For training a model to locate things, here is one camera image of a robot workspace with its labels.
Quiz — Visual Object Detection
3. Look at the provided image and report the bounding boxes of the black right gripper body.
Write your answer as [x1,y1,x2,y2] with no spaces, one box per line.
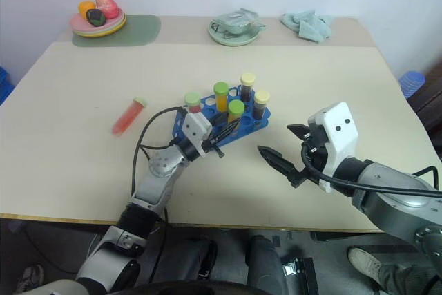
[300,126,329,172]

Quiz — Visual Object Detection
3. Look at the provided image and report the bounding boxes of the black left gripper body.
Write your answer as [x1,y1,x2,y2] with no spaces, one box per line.
[201,132,226,159]

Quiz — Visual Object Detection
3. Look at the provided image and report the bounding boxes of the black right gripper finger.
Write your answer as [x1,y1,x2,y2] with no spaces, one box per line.
[258,146,309,189]
[287,124,312,142]

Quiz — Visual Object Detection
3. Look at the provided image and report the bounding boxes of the orange tube green cap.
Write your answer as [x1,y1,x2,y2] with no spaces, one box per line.
[227,99,247,134]
[213,81,230,112]

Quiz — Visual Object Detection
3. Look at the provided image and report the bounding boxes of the dark tube yellow cap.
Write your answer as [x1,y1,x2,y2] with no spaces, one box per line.
[253,89,271,120]
[240,72,257,103]

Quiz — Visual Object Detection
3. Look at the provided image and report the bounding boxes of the blue test tube rack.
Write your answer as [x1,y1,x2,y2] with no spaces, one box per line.
[171,84,272,147]

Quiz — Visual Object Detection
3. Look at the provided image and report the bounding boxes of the red tube green cap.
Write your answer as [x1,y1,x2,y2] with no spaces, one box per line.
[184,91,202,114]
[110,97,148,136]

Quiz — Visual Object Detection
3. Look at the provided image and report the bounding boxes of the pale green plate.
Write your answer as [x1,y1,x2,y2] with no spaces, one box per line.
[207,19,262,48]

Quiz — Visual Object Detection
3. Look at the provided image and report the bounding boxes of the dark grey rounded shape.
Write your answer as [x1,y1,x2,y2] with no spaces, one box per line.
[244,234,288,295]

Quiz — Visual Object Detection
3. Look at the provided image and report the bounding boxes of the teal crumpled cloth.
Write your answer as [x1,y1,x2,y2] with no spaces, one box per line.
[280,8,334,45]

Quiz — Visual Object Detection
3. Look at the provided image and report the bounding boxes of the blue stacked stools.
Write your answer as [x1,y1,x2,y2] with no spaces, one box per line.
[398,70,427,100]

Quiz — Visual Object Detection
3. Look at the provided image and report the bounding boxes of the dark brown furniture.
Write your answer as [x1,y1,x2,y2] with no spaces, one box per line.
[407,63,442,162]

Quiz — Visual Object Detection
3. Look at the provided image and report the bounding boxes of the green placemat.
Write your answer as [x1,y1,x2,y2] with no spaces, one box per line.
[71,14,162,48]

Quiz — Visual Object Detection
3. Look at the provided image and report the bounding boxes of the white sneaker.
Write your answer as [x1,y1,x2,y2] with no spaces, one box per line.
[346,246,385,288]

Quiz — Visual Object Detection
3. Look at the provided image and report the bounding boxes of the yellow plate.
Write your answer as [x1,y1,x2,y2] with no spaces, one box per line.
[72,17,128,38]

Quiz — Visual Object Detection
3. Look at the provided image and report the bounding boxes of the black rounded shape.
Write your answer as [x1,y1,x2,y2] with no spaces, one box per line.
[113,282,264,295]

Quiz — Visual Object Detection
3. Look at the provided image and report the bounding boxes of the pink toy peach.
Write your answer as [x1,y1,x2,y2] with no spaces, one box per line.
[95,0,119,20]

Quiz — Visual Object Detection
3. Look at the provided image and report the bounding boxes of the dark purple toy fruit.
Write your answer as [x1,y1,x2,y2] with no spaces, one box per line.
[86,8,106,28]

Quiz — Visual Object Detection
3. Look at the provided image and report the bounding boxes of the grey trouser leg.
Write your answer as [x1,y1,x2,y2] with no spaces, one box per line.
[375,262,442,295]

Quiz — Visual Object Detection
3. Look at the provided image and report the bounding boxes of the pink plate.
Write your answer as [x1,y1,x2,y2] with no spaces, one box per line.
[69,10,125,33]

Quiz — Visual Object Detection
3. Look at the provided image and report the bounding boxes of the orange toy fruit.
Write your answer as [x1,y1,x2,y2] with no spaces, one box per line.
[77,0,97,21]

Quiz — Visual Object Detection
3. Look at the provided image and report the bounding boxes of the blue plastic crate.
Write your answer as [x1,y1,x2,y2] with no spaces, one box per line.
[0,66,16,106]

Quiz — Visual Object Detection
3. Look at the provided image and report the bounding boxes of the grey sneaker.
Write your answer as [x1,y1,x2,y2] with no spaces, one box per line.
[15,263,46,294]

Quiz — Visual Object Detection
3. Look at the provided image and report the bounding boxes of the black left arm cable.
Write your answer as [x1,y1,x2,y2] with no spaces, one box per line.
[131,105,189,207]

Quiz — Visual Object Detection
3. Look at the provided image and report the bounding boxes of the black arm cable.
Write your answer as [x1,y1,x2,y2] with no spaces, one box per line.
[131,105,189,207]
[300,142,442,196]

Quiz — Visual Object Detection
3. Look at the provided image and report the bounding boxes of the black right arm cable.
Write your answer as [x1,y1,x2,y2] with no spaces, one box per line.
[300,142,442,196]

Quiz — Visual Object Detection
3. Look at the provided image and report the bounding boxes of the black table frame bar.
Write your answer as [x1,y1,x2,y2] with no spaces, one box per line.
[310,231,384,243]

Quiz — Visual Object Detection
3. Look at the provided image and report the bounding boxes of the black metal bracket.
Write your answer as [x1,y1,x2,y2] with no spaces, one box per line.
[280,256,319,295]

